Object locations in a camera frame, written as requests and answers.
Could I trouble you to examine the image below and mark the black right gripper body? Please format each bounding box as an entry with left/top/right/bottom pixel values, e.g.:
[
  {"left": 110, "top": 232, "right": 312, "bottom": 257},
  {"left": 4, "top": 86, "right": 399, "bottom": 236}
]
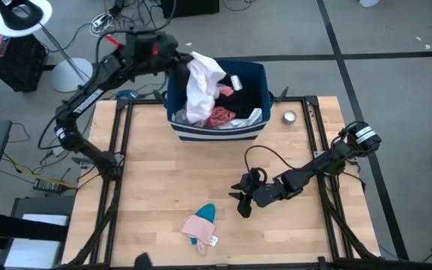
[{"left": 237, "top": 168, "right": 277, "bottom": 219}]

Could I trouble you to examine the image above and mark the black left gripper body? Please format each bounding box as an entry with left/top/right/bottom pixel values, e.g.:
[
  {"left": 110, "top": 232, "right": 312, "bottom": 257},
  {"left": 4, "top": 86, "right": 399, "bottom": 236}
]
[{"left": 155, "top": 35, "right": 194, "bottom": 89}]

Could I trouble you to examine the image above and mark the teal sock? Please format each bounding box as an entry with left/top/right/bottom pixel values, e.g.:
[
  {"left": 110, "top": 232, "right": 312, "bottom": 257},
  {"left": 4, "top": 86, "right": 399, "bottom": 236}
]
[{"left": 190, "top": 203, "right": 217, "bottom": 245}]

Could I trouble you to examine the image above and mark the white pinkish garment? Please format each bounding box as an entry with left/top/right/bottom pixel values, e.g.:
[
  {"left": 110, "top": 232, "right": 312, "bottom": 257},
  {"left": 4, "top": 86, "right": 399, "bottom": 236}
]
[{"left": 184, "top": 51, "right": 244, "bottom": 125}]

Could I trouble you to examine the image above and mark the pink sock with tag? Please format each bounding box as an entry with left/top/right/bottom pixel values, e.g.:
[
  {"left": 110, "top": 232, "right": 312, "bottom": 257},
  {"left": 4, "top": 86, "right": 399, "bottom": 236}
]
[{"left": 181, "top": 214, "right": 220, "bottom": 258}]

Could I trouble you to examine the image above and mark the white t-shirt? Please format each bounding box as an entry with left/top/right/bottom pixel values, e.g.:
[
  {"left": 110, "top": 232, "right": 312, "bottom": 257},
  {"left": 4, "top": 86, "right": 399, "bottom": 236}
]
[{"left": 219, "top": 107, "right": 264, "bottom": 131}]

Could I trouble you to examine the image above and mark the grey-blue garment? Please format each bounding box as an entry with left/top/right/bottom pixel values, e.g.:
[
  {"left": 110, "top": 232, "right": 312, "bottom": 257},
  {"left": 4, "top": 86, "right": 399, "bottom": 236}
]
[{"left": 173, "top": 108, "right": 189, "bottom": 125}]

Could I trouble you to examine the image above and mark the long pink garment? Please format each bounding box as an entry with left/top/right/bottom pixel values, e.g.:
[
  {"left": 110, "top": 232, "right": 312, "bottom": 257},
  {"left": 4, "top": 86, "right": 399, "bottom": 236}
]
[{"left": 217, "top": 85, "right": 235, "bottom": 98}]

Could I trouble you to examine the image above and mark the salmon red garment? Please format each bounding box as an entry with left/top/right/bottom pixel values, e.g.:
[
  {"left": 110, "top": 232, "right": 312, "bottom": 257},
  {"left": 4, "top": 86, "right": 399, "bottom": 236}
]
[{"left": 202, "top": 106, "right": 238, "bottom": 129}]

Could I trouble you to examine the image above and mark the black garment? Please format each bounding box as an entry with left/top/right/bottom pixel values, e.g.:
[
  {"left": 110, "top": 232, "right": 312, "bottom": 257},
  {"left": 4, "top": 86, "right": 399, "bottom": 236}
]
[{"left": 215, "top": 80, "right": 264, "bottom": 120}]

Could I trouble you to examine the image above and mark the black box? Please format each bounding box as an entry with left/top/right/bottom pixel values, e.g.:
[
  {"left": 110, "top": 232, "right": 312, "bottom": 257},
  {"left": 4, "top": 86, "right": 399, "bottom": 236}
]
[{"left": 160, "top": 0, "right": 221, "bottom": 19}]

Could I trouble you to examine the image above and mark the navy white-striped fabric basket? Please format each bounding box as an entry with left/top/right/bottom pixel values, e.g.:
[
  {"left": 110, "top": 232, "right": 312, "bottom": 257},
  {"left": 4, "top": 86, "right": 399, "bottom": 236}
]
[{"left": 162, "top": 59, "right": 274, "bottom": 143}]

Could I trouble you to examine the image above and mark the white power strip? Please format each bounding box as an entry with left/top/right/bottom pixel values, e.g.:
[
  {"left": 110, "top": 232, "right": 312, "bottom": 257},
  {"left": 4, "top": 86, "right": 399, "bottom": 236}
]
[{"left": 91, "top": 13, "right": 109, "bottom": 29}]

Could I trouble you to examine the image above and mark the round silver tin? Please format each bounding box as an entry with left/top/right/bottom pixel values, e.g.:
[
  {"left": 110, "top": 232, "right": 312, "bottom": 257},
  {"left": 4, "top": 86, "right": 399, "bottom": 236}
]
[{"left": 282, "top": 110, "right": 298, "bottom": 125}]

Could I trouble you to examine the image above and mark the white round lamp stand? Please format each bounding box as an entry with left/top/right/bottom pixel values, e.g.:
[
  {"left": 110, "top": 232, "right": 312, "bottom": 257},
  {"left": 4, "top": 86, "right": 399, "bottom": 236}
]
[{"left": 37, "top": 22, "right": 95, "bottom": 93}]

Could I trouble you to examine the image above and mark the black rounded object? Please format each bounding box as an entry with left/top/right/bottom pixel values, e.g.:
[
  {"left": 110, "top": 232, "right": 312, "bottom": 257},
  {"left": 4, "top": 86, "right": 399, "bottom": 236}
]
[{"left": 133, "top": 252, "right": 154, "bottom": 270}]

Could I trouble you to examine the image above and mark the black equipment case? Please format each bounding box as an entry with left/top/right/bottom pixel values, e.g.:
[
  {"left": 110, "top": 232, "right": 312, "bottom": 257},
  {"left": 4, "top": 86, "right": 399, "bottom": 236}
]
[{"left": 0, "top": 31, "right": 49, "bottom": 93}]

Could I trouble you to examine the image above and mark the black power adapter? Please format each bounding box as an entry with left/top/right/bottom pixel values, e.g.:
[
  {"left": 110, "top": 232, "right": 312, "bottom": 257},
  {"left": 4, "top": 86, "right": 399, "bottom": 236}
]
[{"left": 32, "top": 178, "right": 67, "bottom": 195}]

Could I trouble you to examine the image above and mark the grey white cabinet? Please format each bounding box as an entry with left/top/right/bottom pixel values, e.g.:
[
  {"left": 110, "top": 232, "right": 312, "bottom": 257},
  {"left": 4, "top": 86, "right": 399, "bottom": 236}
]
[{"left": 0, "top": 194, "right": 75, "bottom": 270}]

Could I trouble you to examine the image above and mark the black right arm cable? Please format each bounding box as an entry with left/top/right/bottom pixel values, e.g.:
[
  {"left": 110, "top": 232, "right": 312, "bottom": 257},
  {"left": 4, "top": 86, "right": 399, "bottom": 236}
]
[{"left": 244, "top": 145, "right": 299, "bottom": 177}]

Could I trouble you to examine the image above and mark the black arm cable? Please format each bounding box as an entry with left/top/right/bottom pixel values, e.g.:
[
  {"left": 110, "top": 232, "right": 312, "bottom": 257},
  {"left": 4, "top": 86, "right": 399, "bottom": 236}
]
[
  {"left": 244, "top": 145, "right": 299, "bottom": 177},
  {"left": 94, "top": 0, "right": 179, "bottom": 65}
]

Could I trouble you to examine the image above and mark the blue floor cable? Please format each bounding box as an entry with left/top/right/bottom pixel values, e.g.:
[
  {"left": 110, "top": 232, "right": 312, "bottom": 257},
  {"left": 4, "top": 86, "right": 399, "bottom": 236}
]
[{"left": 116, "top": 88, "right": 138, "bottom": 101}]

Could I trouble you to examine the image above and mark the white cable coil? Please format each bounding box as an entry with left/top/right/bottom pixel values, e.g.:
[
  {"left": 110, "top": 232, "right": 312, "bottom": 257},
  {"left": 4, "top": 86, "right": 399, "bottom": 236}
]
[{"left": 89, "top": 13, "right": 118, "bottom": 38}]

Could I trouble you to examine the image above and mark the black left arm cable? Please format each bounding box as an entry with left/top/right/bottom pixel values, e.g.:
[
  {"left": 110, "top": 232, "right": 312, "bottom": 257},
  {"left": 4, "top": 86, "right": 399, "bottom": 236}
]
[{"left": 94, "top": 0, "right": 179, "bottom": 65}]

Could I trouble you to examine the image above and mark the white ring light head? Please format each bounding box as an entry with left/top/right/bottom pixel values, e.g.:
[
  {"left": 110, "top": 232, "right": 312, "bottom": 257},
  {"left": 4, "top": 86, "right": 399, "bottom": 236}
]
[{"left": 0, "top": 0, "right": 53, "bottom": 38}]

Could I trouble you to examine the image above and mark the yellow floor cable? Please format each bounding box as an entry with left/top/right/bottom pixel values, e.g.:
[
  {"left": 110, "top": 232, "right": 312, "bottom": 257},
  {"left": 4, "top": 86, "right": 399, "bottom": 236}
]
[{"left": 1, "top": 151, "right": 78, "bottom": 188}]

